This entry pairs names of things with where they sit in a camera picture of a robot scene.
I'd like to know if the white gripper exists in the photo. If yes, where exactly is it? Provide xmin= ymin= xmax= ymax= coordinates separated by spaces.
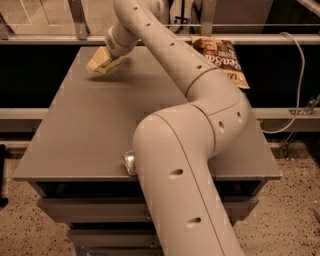
xmin=87 ymin=20 xmax=138 ymax=74

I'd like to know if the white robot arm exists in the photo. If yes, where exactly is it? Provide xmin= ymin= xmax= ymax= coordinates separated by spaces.
xmin=87 ymin=0 xmax=249 ymax=256

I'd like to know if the silver redbull can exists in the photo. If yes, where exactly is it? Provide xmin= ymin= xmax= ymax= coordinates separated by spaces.
xmin=123 ymin=150 xmax=136 ymax=176

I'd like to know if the metal railing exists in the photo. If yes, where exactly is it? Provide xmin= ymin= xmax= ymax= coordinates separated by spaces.
xmin=0 ymin=0 xmax=320 ymax=45

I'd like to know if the grey drawer cabinet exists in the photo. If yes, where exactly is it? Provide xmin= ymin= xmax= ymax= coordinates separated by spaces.
xmin=13 ymin=45 xmax=282 ymax=256

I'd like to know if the sea salt chips bag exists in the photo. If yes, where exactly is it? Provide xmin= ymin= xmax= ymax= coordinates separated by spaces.
xmin=191 ymin=36 xmax=249 ymax=89

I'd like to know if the white cable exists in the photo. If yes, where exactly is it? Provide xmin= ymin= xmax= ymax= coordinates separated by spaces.
xmin=261 ymin=31 xmax=306 ymax=135

